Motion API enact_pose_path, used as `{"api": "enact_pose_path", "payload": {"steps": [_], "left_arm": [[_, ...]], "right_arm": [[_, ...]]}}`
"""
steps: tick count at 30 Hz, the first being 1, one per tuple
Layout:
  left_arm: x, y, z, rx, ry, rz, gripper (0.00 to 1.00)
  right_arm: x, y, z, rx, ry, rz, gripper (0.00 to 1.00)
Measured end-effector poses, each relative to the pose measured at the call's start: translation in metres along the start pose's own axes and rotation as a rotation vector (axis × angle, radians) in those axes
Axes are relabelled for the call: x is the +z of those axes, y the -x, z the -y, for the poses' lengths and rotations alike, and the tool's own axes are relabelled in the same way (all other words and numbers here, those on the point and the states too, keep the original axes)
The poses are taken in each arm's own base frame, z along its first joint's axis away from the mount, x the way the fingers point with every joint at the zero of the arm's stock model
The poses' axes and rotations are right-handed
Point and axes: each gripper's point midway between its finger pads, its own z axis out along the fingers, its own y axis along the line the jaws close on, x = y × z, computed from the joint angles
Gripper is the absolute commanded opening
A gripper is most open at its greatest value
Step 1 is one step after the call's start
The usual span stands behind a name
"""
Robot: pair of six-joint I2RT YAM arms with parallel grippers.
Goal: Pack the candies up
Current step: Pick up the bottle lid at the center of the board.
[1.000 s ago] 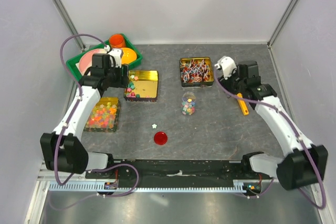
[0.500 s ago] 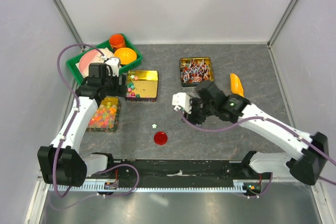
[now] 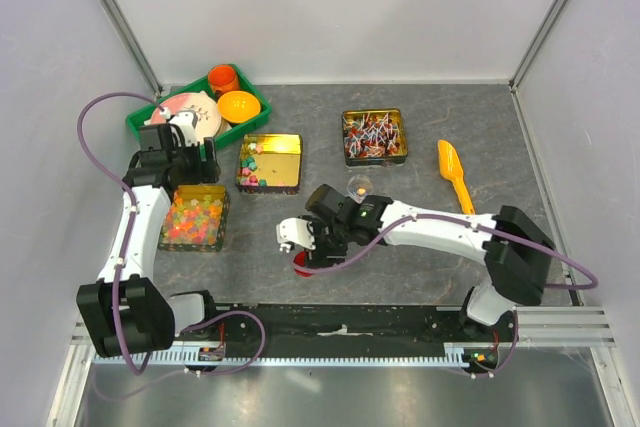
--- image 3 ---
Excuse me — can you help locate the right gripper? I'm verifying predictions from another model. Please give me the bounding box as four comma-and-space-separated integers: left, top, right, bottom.
301, 213, 350, 269

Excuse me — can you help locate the red round lid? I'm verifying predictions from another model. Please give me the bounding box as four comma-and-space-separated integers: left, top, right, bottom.
293, 252, 313, 278

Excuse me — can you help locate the tin of pastel star candies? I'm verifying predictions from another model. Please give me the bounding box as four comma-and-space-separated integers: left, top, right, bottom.
235, 133, 303, 195

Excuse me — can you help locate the clear glass jar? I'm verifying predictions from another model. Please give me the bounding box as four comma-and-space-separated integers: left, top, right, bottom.
347, 175, 373, 203

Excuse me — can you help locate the yellow plastic scoop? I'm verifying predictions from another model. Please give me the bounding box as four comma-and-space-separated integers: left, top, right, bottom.
437, 139, 475, 215

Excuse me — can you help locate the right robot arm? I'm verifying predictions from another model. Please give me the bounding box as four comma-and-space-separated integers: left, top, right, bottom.
300, 184, 554, 341

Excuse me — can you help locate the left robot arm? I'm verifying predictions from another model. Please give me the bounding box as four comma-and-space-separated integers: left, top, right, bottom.
76, 120, 226, 358

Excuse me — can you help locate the tin of bright star candies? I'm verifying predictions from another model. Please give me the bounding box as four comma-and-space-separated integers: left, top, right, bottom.
157, 184, 230, 252

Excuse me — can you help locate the pink white plate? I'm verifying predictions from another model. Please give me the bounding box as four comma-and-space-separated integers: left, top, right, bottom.
147, 92, 231, 144

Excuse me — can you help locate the orange plastic bowl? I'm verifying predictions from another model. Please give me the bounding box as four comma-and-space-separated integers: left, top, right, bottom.
217, 91, 261, 124

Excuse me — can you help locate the orange plastic cup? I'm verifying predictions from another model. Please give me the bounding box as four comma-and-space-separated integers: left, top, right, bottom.
207, 64, 240, 96

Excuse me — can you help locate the green plastic tray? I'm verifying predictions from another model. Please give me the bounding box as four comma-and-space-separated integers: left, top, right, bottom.
125, 64, 272, 149

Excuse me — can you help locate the tin of lollipops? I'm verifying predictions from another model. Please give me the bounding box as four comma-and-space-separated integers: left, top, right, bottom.
341, 109, 408, 167

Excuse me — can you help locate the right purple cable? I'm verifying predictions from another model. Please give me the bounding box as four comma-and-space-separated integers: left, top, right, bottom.
292, 212, 600, 380

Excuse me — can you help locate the purple cable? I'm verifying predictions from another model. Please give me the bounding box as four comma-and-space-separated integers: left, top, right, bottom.
292, 212, 600, 380
77, 91, 268, 401

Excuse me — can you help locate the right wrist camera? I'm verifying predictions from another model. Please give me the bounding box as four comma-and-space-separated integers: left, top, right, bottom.
276, 218, 316, 253

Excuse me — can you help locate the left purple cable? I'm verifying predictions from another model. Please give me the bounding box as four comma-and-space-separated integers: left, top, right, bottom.
77, 91, 268, 401

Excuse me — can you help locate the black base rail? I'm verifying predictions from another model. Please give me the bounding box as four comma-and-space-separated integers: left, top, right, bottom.
169, 301, 516, 361

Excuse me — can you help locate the grey cable duct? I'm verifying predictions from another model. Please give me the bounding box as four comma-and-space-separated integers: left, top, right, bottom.
92, 341, 501, 369

